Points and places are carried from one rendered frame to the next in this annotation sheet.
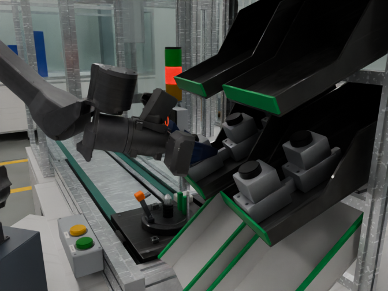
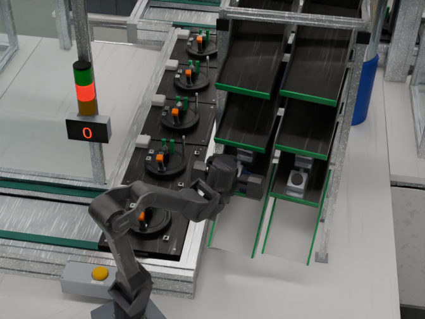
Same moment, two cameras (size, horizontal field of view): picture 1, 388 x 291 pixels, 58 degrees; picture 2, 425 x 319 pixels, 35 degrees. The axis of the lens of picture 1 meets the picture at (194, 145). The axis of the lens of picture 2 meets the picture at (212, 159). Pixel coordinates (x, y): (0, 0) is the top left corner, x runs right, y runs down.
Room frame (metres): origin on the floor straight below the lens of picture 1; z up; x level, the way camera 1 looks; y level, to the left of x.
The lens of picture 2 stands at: (-0.16, 1.05, 2.38)
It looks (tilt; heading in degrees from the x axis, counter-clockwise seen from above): 40 degrees down; 308
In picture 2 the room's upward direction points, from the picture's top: 2 degrees clockwise
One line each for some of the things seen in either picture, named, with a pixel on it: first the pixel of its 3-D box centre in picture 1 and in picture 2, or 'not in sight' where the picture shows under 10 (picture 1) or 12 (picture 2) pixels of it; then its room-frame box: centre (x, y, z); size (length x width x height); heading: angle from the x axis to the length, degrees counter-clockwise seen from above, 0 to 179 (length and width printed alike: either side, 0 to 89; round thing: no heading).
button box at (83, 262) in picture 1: (79, 242); (100, 281); (0.80, 0.30, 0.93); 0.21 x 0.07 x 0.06; 30
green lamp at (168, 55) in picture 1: (173, 58); (83, 73); (1.05, 0.06, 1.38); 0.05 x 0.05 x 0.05
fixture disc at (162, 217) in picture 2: (168, 219); (147, 218); (0.83, 0.07, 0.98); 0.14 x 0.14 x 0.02
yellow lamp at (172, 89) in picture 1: (174, 92); (86, 104); (1.05, 0.06, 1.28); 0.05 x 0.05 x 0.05
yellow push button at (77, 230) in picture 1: (78, 231); (100, 273); (0.80, 0.30, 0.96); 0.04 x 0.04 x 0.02
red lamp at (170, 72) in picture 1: (173, 75); (85, 88); (1.05, 0.06, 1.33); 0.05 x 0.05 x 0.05
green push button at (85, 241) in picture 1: (84, 244); not in sight; (0.74, 0.26, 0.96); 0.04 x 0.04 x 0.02
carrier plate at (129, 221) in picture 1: (168, 225); (148, 222); (0.83, 0.07, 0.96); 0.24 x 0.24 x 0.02; 30
